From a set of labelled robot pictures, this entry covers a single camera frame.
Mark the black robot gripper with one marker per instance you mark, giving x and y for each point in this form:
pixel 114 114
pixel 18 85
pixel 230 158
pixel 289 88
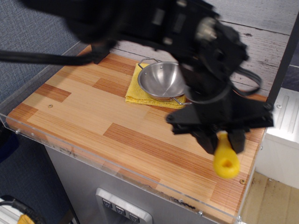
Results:
pixel 232 113

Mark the silver toy fridge cabinet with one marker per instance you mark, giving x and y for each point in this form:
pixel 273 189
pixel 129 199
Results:
pixel 80 181

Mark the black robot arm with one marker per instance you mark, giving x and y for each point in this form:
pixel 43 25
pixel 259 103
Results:
pixel 207 51

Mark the yellow folded cloth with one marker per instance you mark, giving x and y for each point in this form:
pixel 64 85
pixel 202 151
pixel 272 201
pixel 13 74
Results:
pixel 135 95

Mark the silver dispenser button panel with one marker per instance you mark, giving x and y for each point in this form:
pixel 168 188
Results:
pixel 110 201

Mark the dark right shelf post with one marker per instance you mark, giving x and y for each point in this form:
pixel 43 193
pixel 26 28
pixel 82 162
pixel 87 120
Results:
pixel 285 62

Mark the white ridged side counter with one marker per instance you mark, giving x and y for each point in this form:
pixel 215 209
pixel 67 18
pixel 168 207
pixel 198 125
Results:
pixel 278 158

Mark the yellow handled white toy knife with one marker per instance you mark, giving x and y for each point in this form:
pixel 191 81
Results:
pixel 226 163

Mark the stainless steel bowl with handles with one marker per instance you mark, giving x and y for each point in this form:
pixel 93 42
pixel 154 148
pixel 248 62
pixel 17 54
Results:
pixel 161 80

